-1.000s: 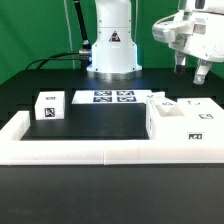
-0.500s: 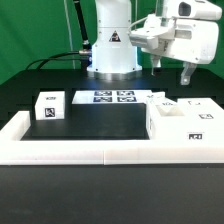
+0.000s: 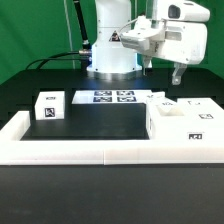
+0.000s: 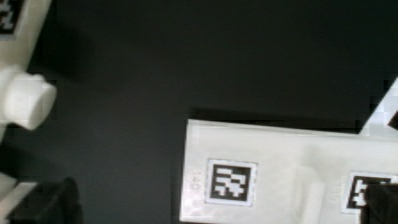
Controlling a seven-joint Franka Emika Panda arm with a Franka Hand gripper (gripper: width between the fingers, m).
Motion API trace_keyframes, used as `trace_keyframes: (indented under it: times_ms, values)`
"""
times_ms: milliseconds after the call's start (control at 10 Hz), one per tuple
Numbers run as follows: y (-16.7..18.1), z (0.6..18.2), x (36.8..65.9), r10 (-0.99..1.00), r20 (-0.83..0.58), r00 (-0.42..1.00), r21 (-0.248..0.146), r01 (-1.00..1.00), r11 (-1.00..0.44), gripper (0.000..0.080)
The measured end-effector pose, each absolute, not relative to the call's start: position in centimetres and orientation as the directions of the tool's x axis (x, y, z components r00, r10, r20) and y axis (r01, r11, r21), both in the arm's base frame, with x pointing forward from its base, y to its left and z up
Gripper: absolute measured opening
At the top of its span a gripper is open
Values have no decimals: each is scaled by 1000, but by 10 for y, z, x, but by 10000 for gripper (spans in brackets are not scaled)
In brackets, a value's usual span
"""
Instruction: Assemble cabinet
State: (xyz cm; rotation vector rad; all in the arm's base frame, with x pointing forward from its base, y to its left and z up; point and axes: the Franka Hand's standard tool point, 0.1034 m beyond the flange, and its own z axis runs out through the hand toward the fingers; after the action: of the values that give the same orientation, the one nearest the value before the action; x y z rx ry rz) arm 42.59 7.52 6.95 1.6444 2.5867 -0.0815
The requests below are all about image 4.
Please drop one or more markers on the white cabinet body box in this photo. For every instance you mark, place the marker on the white cabinet body box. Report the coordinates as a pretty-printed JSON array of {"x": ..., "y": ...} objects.
[{"x": 383, "y": 122}]

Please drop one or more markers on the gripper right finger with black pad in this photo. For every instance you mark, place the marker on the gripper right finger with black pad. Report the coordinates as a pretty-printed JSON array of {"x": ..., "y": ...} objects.
[{"x": 381, "y": 210}]

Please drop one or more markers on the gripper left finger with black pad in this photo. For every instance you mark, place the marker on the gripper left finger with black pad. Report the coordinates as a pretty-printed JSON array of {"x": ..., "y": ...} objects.
[{"x": 51, "y": 205}]

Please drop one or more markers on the white cabinet door panel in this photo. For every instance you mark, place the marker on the white cabinet door panel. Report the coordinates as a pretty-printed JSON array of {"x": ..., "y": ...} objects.
[
  {"x": 280, "y": 176},
  {"x": 28, "y": 92}
]

